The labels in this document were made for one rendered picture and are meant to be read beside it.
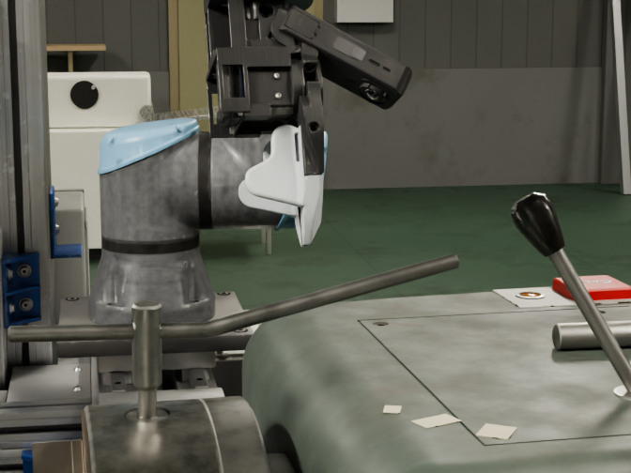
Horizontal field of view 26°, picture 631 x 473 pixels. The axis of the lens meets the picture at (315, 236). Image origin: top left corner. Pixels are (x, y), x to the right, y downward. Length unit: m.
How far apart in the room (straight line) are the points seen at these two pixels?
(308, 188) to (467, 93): 9.52
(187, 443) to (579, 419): 0.28
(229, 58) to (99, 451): 0.31
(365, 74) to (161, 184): 0.52
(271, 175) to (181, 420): 0.20
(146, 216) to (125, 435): 0.60
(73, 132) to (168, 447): 6.74
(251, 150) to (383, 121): 8.86
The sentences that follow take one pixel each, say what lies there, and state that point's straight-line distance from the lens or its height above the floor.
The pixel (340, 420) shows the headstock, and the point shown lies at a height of 1.24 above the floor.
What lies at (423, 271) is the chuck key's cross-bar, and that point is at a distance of 1.03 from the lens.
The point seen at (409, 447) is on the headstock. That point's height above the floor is 1.25.
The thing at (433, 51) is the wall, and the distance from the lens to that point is 10.47.
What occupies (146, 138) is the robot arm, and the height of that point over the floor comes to 1.38.
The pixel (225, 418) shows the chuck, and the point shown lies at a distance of 1.03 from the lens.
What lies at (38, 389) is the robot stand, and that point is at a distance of 1.70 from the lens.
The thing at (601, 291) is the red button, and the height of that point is 1.26.
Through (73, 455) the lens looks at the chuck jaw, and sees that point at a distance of 1.12.
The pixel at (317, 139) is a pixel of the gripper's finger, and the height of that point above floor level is 1.44.
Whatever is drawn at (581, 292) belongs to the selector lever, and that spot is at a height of 1.33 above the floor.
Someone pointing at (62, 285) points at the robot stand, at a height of 1.12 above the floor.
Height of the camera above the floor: 1.56
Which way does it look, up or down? 11 degrees down
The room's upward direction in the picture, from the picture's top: straight up
